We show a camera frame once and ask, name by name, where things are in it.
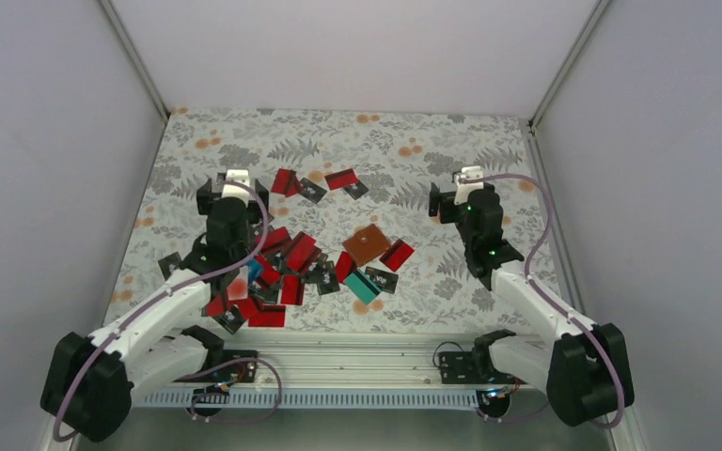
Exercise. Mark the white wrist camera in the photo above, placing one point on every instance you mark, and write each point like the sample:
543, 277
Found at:
467, 180
236, 184

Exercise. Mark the black vip card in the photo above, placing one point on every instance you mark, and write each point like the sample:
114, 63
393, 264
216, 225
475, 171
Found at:
311, 191
384, 280
231, 321
168, 264
356, 190

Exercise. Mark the red card pile centre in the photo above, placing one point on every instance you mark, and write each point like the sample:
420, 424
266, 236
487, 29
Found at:
277, 275

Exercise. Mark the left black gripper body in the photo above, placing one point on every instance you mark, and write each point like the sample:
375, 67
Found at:
205, 201

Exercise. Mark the red card far centre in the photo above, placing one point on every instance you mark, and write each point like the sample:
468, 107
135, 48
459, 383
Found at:
341, 179

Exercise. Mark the aluminium rail frame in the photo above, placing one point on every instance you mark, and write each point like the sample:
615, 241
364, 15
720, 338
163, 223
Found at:
354, 371

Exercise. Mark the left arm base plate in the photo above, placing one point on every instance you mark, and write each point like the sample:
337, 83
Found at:
234, 366

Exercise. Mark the teal card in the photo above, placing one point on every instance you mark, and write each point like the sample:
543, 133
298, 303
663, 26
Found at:
362, 287

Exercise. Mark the black VIP card under red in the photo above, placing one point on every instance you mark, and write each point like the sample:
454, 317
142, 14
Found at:
356, 190

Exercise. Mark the red card far left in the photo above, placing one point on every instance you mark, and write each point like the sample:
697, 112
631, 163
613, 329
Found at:
286, 183

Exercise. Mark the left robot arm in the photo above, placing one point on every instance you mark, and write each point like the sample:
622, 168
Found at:
95, 379

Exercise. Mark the red card near holder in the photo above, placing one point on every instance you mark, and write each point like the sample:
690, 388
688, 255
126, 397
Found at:
397, 254

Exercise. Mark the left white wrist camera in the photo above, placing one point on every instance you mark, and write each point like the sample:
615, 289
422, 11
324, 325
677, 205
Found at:
236, 184

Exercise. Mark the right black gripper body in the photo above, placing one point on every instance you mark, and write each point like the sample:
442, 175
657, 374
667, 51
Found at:
443, 198

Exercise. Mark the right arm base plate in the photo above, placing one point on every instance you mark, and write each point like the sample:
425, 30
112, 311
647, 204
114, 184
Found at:
459, 368

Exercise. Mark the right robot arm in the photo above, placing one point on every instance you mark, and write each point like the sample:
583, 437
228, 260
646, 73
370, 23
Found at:
580, 365

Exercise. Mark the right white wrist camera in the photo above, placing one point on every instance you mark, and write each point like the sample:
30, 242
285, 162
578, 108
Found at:
467, 180

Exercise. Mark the red card bottom front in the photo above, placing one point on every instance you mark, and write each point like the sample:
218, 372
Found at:
271, 316

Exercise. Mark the brown leather card holder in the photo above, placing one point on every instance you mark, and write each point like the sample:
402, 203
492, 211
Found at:
366, 244

